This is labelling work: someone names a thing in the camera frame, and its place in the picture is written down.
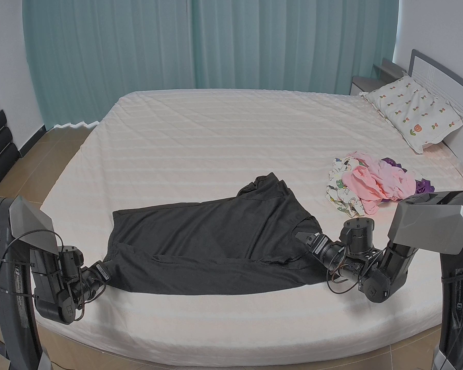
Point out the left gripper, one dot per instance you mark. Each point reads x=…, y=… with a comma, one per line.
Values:
x=98, y=274

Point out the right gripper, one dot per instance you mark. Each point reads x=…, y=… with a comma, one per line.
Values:
x=330, y=253

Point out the black T-shirt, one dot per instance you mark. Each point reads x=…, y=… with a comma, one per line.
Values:
x=216, y=245

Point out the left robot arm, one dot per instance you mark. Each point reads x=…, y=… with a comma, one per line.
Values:
x=11, y=303

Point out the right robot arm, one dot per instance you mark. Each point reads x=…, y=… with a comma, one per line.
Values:
x=459, y=283

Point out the bed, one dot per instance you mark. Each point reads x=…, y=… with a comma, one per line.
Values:
x=216, y=137

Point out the white printed garment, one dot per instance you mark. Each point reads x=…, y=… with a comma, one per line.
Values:
x=341, y=197

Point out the pink garment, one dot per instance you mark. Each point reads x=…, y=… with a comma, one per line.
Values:
x=370, y=183

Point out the purple garment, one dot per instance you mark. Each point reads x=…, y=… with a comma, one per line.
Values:
x=424, y=186

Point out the grey white bedside table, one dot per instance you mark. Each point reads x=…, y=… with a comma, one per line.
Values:
x=360, y=85

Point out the white printed pillow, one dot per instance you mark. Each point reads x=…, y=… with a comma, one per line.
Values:
x=413, y=110

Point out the blue-green curtain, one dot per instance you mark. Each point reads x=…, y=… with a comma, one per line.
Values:
x=139, y=52

